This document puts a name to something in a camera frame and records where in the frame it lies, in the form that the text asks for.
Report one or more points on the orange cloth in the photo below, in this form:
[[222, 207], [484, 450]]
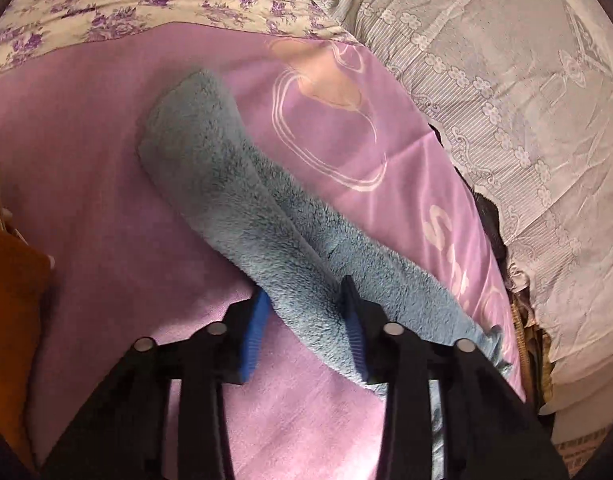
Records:
[[11, 310]]

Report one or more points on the blue fluffy sock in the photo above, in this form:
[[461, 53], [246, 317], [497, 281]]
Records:
[[401, 290]]

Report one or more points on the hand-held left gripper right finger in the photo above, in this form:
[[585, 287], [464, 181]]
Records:
[[356, 335]]

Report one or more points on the pink printed bed sheet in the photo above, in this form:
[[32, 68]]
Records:
[[86, 170]]

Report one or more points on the white lace cover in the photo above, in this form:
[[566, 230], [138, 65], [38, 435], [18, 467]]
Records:
[[511, 85]]

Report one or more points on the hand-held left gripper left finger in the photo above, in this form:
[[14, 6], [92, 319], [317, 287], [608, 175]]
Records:
[[255, 330]]

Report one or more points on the blue fluffy towel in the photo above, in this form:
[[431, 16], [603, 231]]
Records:
[[211, 160]]

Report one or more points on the woven straw mat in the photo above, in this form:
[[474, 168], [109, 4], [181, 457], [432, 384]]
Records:
[[531, 350]]

